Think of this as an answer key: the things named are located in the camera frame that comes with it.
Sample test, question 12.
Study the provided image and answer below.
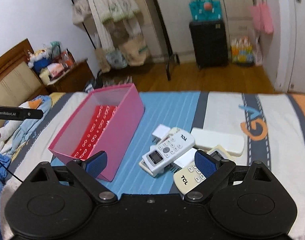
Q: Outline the white knitted cardigan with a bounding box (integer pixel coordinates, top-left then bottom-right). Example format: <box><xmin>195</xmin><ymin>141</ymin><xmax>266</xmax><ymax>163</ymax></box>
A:
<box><xmin>88</xmin><ymin>0</ymin><xmax>142</xmax><ymax>52</ymax></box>

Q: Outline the pink hanging bag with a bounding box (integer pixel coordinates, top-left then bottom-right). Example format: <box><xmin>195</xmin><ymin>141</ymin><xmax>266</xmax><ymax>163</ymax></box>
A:
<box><xmin>250</xmin><ymin>2</ymin><xmax>273</xmax><ymax>34</ymax></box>

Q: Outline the pink storage box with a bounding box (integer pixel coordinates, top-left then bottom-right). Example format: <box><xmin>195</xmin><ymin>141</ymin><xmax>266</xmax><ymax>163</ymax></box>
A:
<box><xmin>48</xmin><ymin>83</ymin><xmax>144</xmax><ymax>181</ymax></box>

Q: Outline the striped bed sheet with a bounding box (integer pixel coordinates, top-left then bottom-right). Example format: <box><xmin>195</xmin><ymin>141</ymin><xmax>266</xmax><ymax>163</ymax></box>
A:
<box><xmin>0</xmin><ymin>92</ymin><xmax>305</xmax><ymax>239</ymax></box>

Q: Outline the white patterned shopping bag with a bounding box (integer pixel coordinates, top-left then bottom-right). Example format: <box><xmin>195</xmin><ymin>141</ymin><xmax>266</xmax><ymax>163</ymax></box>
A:
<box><xmin>105</xmin><ymin>50</ymin><xmax>128</xmax><ymax>69</ymax></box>

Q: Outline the wooden nightstand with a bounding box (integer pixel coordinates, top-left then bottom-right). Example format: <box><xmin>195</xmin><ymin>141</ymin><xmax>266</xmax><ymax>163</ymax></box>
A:
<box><xmin>46</xmin><ymin>60</ymin><xmax>94</xmax><ymax>94</ymax></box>

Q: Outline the blue penguin plush blanket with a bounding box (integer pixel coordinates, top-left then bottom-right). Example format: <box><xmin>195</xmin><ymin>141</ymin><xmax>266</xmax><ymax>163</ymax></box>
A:
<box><xmin>0</xmin><ymin>95</ymin><xmax>52</xmax><ymax>157</ymax></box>

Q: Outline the colourful gift bag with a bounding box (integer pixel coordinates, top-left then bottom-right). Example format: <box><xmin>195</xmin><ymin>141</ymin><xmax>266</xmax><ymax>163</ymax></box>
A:
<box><xmin>231</xmin><ymin>36</ymin><xmax>253</xmax><ymax>64</ymax></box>

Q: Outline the black suitcase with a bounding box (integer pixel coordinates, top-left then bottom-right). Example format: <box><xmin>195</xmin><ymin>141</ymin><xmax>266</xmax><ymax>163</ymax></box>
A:
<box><xmin>189</xmin><ymin>20</ymin><xmax>228</xmax><ymax>68</ymax></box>

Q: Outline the cream TCL remote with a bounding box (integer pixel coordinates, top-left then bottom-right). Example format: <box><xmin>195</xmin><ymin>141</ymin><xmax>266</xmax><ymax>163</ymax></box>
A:
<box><xmin>173</xmin><ymin>161</ymin><xmax>206</xmax><ymax>195</ymax></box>

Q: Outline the long white remote back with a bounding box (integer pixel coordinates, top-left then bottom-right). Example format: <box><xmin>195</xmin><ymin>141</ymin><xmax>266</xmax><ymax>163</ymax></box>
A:
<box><xmin>191</xmin><ymin>127</ymin><xmax>245</xmax><ymax>157</ymax></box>

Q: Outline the white door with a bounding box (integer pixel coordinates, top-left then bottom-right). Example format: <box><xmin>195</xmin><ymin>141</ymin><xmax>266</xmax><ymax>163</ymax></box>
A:
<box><xmin>275</xmin><ymin>0</ymin><xmax>305</xmax><ymax>94</ymax></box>

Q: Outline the cream remote purple button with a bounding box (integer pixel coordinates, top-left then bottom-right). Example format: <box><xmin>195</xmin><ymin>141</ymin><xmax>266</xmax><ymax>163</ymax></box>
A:
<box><xmin>207</xmin><ymin>145</ymin><xmax>235</xmax><ymax>161</ymax></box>

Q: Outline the white TCL remote grey screen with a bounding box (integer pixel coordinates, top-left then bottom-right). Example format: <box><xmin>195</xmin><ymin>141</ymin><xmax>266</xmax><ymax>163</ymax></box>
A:
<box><xmin>139</xmin><ymin>130</ymin><xmax>195</xmax><ymax>177</ymax></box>

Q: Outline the teal handbag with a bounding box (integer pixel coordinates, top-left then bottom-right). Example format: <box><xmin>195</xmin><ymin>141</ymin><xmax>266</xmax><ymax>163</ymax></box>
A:
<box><xmin>189</xmin><ymin>0</ymin><xmax>222</xmax><ymax>22</ymax></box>

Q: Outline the brown paper bag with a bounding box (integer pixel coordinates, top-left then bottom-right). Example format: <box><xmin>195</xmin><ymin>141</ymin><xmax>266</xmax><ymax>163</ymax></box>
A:
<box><xmin>119</xmin><ymin>34</ymin><xmax>151</xmax><ymax>67</ymax></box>

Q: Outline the red patterned box liner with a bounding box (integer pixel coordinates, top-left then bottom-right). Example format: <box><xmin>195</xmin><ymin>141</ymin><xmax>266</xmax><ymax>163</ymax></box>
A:
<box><xmin>71</xmin><ymin>105</ymin><xmax>118</xmax><ymax>160</ymax></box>

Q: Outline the black clothes rack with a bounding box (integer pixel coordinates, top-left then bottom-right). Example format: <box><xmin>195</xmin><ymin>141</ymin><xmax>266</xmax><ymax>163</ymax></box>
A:
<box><xmin>68</xmin><ymin>0</ymin><xmax>181</xmax><ymax>81</ymax></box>

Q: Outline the white power adapter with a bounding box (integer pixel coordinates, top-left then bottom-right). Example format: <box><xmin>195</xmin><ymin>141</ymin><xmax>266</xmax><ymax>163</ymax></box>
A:
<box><xmin>152</xmin><ymin>124</ymin><xmax>170</xmax><ymax>142</ymax></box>

